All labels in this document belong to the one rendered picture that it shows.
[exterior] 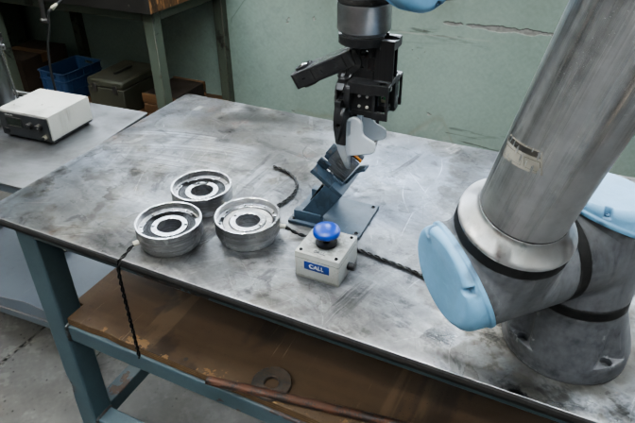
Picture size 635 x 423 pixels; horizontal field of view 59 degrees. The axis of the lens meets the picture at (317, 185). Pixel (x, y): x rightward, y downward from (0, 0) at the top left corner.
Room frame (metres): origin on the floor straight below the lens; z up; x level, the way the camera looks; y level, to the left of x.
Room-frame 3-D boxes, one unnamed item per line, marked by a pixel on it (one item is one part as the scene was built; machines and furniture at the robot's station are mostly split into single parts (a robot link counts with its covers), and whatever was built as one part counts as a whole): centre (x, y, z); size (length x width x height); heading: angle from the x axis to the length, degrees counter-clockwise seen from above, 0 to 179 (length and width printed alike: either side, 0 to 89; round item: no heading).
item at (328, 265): (0.66, -0.02, 0.82); 0.08 x 0.07 x 0.05; 64
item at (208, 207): (0.84, 0.20, 0.82); 0.10 x 0.10 x 0.04
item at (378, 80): (0.78, -0.07, 1.06); 0.09 x 0.08 x 0.12; 65
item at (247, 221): (0.75, 0.11, 0.82); 0.10 x 0.10 x 0.04
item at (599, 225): (0.52, -0.31, 0.97); 0.13 x 0.12 x 0.14; 111
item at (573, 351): (0.52, -0.31, 0.85); 0.15 x 0.15 x 0.10
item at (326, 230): (0.66, -0.01, 0.85); 0.04 x 0.04 x 0.05
